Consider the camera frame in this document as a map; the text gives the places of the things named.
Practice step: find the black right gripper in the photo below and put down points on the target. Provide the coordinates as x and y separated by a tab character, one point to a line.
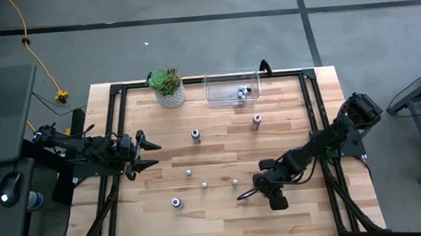
271	179

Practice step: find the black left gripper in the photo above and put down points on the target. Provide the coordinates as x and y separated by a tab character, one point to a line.
136	155

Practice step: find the small green food coloring bottle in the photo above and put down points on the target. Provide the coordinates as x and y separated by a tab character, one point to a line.
235	182

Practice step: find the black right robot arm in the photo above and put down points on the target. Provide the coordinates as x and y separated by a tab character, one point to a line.
323	142

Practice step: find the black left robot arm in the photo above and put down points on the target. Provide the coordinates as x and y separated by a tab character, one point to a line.
83	148

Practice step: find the large black food coloring bottle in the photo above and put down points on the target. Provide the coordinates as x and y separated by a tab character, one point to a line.
195	134

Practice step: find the large red food coloring bottle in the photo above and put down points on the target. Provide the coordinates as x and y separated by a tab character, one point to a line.
256	121

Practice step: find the succulent in white patterned pot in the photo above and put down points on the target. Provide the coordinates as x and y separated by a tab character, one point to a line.
167	83

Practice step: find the clear plastic bin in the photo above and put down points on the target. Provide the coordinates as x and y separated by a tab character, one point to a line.
219	90

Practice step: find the black hook-shaped clamp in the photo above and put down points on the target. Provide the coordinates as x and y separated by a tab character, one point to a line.
265	67

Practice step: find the white and blue bottle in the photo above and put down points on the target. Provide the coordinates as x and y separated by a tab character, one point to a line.
35	200

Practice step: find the black computer mouse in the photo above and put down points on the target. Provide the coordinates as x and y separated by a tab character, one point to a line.
10	189

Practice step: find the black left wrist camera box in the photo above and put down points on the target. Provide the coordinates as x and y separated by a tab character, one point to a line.
124	144

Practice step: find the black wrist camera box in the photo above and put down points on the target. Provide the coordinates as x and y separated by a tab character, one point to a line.
279	203
124	144

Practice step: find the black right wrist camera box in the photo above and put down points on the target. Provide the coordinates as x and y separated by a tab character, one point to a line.
279	203

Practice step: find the black aluminium table frame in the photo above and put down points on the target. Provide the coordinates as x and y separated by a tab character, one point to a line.
135	86

